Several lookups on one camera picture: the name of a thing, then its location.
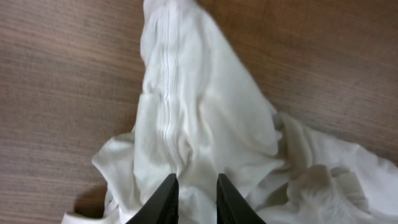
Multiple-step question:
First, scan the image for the white t-shirt with black print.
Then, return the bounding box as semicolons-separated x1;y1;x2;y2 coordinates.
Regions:
60;0;398;224

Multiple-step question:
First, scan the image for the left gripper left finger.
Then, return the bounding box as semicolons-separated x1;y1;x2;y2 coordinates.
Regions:
126;174;179;224

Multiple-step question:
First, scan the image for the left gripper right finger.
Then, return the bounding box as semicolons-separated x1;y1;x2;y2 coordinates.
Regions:
216;174;266;224

